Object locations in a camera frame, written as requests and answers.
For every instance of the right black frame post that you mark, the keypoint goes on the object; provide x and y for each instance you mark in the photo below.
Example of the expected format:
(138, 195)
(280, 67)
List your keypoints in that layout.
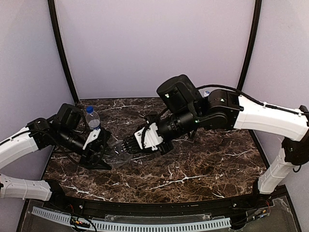
(251, 42)

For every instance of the black front table rail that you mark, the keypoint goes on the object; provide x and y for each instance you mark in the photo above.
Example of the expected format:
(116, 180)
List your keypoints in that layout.
(233, 206)

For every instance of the clear unlabeled plastic bottle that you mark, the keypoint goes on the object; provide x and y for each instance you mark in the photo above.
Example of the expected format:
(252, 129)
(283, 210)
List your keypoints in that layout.
(116, 155)

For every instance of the small circuit board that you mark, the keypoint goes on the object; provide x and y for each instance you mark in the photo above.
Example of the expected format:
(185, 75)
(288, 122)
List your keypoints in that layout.
(77, 222)

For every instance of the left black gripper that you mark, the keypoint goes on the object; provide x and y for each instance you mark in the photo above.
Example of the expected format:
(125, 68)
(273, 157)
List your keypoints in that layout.
(97, 148)

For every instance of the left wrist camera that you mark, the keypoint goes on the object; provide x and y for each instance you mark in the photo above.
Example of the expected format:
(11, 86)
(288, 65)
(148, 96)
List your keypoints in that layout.
(92, 137)

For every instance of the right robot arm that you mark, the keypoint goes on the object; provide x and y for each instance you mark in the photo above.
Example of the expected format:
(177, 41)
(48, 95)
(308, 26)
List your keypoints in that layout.
(224, 108)

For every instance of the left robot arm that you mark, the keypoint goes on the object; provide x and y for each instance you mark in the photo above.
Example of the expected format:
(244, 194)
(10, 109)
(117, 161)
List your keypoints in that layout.
(58, 130)

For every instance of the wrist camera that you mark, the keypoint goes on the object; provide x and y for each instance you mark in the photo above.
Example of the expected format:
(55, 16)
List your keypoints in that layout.
(92, 137)
(152, 140)

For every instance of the white slotted cable duct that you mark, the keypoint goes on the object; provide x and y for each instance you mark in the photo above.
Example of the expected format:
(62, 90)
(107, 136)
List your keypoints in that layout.
(113, 223)

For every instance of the black frame post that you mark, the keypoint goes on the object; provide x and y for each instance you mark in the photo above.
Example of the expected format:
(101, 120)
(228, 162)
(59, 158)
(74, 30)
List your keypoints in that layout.
(251, 42)
(61, 50)

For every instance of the white cap water bottle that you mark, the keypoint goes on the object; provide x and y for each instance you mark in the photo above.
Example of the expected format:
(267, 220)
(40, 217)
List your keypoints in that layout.
(206, 93)

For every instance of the blue cap water bottle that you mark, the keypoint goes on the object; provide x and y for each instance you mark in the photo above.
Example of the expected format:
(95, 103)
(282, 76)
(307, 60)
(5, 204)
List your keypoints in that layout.
(92, 118)

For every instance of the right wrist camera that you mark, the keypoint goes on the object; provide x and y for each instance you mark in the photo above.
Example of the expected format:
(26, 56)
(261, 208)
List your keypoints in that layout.
(152, 140)

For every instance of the left black frame post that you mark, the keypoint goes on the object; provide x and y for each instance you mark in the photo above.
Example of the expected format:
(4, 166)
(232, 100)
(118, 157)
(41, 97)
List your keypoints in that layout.
(61, 50)

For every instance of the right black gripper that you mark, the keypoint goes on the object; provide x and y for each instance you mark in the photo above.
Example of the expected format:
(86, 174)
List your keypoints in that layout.
(162, 147)

